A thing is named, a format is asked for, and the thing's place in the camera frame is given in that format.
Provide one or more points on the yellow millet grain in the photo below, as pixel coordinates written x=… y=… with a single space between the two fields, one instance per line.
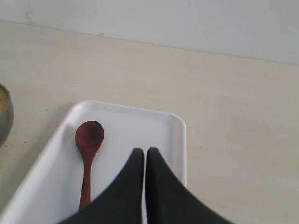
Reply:
x=4 y=99

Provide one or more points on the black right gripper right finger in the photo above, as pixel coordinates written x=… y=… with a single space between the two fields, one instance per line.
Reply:
x=167 y=199

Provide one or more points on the steel bowl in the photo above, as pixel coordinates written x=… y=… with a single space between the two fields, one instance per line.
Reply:
x=6 y=121

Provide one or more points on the white rectangular plastic tray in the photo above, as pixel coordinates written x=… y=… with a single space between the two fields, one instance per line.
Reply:
x=51 y=190

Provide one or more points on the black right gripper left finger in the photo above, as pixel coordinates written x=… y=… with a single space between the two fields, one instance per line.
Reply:
x=121 y=201

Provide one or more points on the dark red wooden spoon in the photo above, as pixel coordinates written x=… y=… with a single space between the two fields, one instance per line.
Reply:
x=88 y=138

